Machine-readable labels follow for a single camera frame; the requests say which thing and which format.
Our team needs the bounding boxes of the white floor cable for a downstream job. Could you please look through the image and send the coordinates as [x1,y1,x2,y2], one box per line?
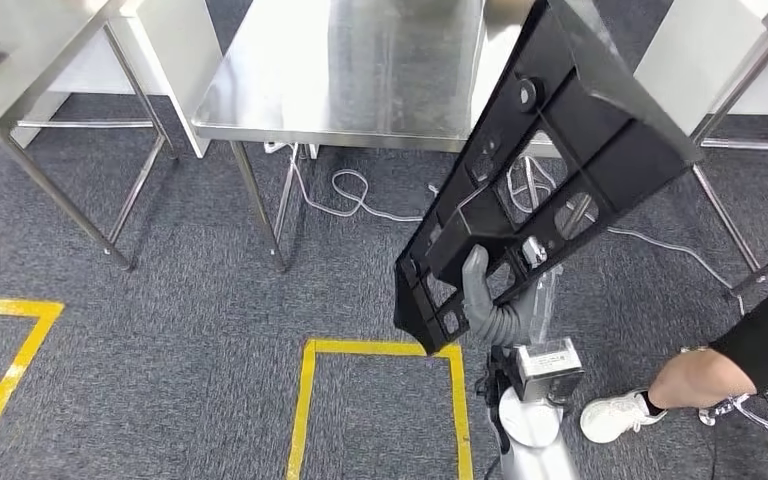
[263,140,748,314]

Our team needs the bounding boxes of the black plastic plate part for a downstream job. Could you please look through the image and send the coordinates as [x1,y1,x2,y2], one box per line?
[393,0,703,357]

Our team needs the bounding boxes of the white cabinet panel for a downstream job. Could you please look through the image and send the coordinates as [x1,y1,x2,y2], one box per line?
[46,0,224,160]
[634,0,768,136]

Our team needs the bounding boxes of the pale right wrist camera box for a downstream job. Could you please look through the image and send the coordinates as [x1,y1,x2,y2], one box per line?
[513,337,585,403]

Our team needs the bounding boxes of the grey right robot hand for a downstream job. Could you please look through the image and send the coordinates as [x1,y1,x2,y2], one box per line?
[462,237,563,346]

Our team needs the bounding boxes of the yellow floor tape square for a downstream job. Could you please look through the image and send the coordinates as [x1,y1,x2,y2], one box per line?
[284,339,475,480]
[0,296,66,456]

